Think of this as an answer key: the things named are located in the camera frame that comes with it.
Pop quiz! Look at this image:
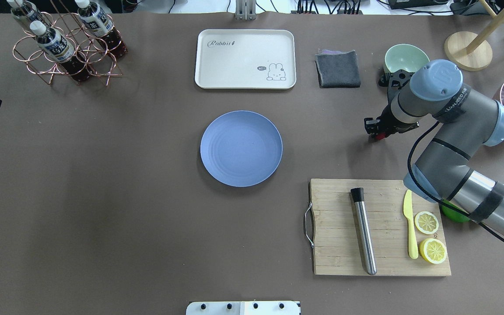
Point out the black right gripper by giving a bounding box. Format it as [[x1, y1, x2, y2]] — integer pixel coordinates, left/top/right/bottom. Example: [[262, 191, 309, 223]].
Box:
[[364, 102, 420, 138]]

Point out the red strawberry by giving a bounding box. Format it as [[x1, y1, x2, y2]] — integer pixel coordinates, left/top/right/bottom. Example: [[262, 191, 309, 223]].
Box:
[[373, 133, 388, 141]]

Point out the blue round plate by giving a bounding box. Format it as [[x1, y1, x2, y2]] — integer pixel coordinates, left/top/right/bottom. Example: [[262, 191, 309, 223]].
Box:
[[199, 110, 283, 187]]

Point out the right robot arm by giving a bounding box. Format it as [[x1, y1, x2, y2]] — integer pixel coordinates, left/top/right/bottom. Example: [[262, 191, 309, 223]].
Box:
[[364, 59, 504, 241]]

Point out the grey folded cloth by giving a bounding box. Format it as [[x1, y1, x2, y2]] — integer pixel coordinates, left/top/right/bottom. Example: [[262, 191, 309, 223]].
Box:
[[315, 49, 361, 88]]

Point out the steel muddler black tip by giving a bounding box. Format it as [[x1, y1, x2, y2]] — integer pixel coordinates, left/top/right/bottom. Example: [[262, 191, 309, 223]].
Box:
[[350, 187, 377, 276]]

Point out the mint green bowl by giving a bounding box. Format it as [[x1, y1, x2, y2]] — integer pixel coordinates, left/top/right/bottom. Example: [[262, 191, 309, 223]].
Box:
[[383, 44, 430, 73]]

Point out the yellow plastic knife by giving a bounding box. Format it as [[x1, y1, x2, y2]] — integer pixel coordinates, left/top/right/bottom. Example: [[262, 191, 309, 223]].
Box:
[[402, 189, 419, 259]]

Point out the front tea bottle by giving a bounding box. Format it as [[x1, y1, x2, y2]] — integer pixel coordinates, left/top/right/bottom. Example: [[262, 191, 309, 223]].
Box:
[[29, 21, 91, 82]]

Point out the tea bottle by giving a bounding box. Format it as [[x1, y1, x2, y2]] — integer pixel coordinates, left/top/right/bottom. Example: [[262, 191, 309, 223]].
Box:
[[75, 0, 128, 59], [29, 21, 91, 82], [7, 0, 48, 32]]

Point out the back left tea bottle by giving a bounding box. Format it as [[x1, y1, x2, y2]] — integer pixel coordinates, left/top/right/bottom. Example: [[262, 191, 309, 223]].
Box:
[[7, 0, 48, 32]]

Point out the upper lemon slice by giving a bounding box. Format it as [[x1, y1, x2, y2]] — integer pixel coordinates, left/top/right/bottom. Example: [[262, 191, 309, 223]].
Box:
[[414, 211, 439, 235]]

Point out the wooden cup stand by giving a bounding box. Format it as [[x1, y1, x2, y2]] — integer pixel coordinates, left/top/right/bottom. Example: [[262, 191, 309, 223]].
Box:
[[444, 0, 504, 71]]

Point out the green lime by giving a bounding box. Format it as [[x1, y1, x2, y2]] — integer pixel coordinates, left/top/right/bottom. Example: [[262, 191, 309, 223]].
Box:
[[440, 199, 470, 223]]

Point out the wooden cutting board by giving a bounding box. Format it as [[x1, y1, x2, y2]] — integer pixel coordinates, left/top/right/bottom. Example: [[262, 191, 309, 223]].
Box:
[[308, 178, 451, 277]]

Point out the lower lemon half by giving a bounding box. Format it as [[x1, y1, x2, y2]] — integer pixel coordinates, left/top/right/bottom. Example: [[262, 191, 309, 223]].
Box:
[[419, 238, 447, 264]]

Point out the back right tea bottle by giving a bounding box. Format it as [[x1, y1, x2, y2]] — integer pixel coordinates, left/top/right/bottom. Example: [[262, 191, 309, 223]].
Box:
[[75, 0, 128, 59]]

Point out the cream rabbit tray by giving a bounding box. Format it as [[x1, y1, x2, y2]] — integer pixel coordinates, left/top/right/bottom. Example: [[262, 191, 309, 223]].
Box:
[[194, 29, 297, 90]]

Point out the copper wire bottle rack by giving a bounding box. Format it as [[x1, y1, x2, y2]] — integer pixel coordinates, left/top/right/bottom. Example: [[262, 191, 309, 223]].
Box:
[[12, 0, 123, 85]]

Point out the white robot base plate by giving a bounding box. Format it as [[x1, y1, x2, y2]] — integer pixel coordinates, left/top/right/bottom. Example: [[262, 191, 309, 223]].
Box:
[[185, 301, 301, 315]]

